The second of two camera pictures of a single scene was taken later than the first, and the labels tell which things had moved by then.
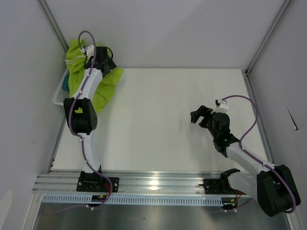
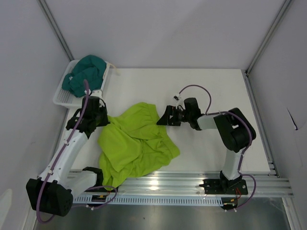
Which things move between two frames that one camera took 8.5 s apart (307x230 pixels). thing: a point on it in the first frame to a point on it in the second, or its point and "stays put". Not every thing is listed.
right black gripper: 203,112 to 165,120
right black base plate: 219,186 stays put
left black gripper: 110,64 to 102,108
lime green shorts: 76,60 to 133,144
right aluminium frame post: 269,34 stays put
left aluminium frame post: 54,25 stays put
